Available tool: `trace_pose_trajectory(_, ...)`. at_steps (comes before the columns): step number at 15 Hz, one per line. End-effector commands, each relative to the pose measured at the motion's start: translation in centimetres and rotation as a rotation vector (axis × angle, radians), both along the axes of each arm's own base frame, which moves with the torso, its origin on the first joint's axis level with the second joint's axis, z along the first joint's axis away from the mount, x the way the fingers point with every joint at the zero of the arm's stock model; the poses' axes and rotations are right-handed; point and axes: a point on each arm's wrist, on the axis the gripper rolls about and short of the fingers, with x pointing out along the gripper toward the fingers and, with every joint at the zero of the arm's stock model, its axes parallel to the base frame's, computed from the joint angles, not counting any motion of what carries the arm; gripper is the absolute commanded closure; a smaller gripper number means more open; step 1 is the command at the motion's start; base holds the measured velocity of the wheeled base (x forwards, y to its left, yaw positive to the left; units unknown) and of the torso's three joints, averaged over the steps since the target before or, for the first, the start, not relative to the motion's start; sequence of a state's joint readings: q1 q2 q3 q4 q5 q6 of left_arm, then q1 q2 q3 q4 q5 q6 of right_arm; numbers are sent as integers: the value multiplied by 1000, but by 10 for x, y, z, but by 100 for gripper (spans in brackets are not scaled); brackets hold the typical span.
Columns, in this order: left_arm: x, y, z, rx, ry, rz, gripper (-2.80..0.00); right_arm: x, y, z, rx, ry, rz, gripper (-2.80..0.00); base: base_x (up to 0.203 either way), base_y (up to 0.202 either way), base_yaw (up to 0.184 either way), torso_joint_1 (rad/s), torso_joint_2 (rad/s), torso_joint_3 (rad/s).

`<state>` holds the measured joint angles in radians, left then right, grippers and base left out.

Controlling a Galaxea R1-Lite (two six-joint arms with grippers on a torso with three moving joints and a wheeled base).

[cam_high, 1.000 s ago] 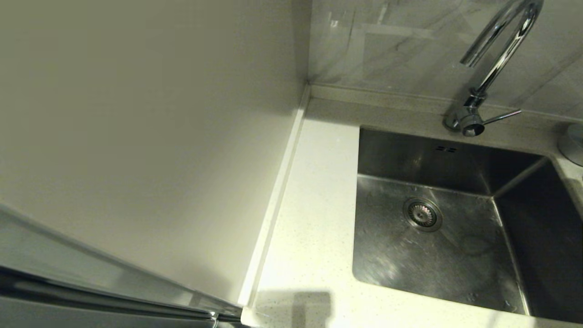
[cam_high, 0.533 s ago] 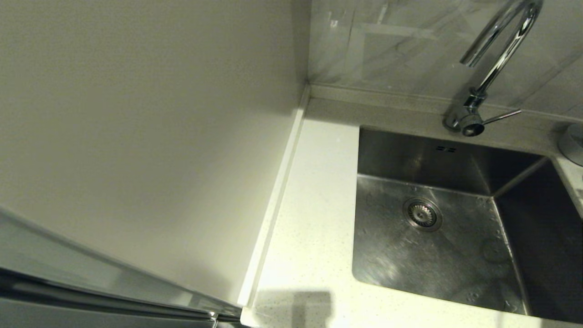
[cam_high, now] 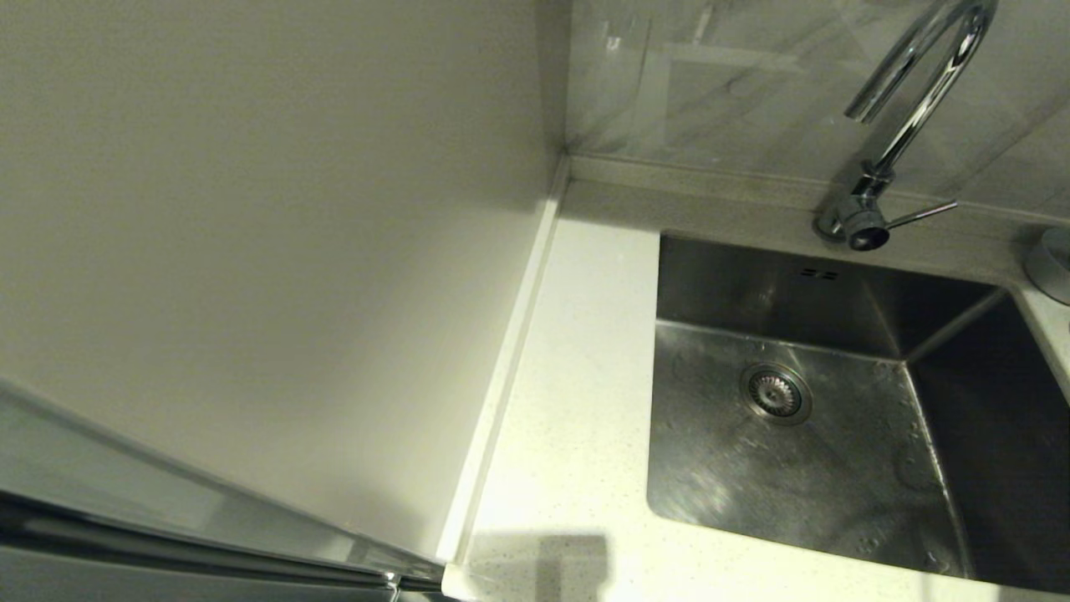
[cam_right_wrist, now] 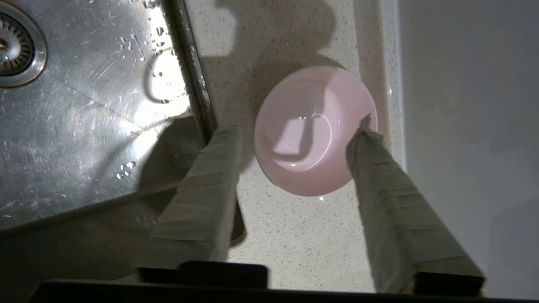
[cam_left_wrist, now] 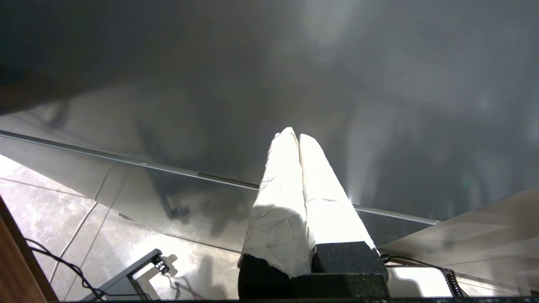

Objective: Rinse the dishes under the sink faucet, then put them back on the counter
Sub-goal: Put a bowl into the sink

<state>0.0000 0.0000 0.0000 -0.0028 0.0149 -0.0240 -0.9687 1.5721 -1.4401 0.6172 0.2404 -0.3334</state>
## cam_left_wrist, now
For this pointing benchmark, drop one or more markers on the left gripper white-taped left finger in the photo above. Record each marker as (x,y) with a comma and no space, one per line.
(278,219)

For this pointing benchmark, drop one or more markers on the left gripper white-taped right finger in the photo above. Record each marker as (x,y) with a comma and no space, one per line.
(332,219)

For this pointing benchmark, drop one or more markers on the stainless steel refrigerator door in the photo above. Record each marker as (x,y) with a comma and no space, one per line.
(379,84)

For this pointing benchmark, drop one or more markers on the grey metal stand with caster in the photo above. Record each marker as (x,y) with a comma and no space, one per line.
(126,277)

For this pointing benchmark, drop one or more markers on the brown wooden panel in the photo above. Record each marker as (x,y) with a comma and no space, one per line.
(17,269)

